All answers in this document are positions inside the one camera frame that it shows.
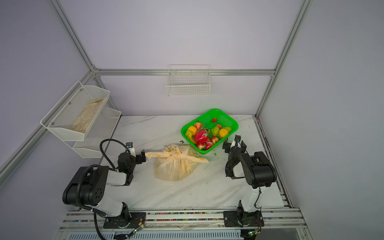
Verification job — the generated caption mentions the cream banana print plastic bag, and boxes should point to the cream banana print plastic bag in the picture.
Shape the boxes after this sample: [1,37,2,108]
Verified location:
[145,144,209,182]

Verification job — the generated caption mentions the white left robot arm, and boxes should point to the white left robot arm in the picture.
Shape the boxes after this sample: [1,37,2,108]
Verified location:
[62,139,146,220]

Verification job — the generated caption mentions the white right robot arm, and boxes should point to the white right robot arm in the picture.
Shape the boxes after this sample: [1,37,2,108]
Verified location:
[223,135,277,228]

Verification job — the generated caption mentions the small yellow fake orange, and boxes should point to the small yellow fake orange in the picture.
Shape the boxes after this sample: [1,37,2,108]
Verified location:
[219,128,229,139]

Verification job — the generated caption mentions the red fake apple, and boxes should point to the red fake apple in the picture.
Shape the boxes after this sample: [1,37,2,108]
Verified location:
[205,142,214,150]

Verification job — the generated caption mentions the green fake guava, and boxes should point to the green fake guava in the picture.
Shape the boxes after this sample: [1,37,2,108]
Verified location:
[211,126,220,137]

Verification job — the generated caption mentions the pink fake dragon fruit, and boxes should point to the pink fake dragon fruit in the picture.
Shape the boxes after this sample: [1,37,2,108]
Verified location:
[195,130,210,145]

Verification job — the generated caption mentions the fake peach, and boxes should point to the fake peach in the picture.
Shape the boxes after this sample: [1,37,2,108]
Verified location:
[194,122,203,130]

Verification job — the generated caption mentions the lower white mesh shelf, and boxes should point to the lower white mesh shelf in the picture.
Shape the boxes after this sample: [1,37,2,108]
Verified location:
[72,107,121,159]

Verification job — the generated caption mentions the green plastic fruit basket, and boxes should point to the green plastic fruit basket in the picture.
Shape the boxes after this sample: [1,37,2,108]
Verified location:
[181,109,239,155]

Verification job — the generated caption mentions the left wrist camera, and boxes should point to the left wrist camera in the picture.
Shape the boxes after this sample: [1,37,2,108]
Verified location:
[126,142,136,157]

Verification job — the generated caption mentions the white mesh wall shelf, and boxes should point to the white mesh wall shelf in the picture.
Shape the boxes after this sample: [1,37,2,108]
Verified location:
[40,81,110,142]

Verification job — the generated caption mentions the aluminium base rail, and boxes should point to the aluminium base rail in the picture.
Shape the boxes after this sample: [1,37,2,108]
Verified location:
[54,208,313,240]

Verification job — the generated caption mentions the white wire wall basket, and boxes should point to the white wire wall basket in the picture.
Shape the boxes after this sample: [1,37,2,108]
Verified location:
[166,65,211,97]

